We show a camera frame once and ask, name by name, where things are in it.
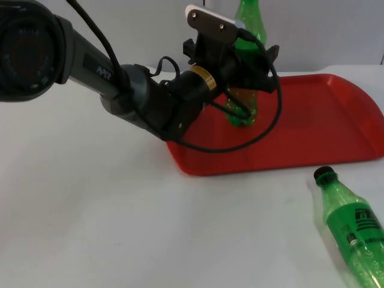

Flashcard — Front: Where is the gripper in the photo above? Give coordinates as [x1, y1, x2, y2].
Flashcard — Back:
[182, 32, 281, 95]

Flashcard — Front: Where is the green plastic bottle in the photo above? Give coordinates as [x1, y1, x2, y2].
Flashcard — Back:
[223, 0, 269, 128]
[313, 166, 384, 288]

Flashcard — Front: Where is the red tray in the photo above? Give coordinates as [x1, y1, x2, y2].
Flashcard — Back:
[165, 73, 384, 177]

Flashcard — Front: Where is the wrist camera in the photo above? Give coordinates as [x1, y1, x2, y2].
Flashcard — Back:
[184, 4, 246, 48]

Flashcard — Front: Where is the thin black cable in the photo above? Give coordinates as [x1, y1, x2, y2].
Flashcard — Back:
[149, 56, 182, 85]

